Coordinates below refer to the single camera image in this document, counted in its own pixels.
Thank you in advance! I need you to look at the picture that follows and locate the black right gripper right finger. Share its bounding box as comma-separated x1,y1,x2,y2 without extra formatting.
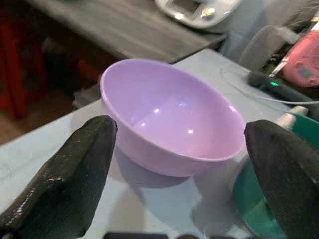
244,119,319,239

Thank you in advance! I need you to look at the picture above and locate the grey bench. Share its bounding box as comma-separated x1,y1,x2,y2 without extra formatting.
22,0,228,63

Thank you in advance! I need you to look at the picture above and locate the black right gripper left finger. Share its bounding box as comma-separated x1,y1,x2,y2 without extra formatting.
0,115,118,239

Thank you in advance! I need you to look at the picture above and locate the green plastic bowl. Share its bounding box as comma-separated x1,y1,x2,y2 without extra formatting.
232,114,319,239

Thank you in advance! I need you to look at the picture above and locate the purple plastic bowl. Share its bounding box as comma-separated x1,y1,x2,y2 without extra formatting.
99,58,247,178

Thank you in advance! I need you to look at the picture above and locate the black device with green light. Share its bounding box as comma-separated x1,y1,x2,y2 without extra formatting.
247,71,319,105

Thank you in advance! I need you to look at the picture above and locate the white kitchen appliance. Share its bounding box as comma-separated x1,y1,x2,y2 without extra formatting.
154,0,244,28

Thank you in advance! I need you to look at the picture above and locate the pink box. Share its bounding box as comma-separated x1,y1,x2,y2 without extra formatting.
281,31,319,88

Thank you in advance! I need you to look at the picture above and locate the clear plastic container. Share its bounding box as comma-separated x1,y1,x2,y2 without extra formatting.
240,24,301,70

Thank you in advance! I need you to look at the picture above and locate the red stool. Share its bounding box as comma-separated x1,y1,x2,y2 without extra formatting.
0,9,48,120

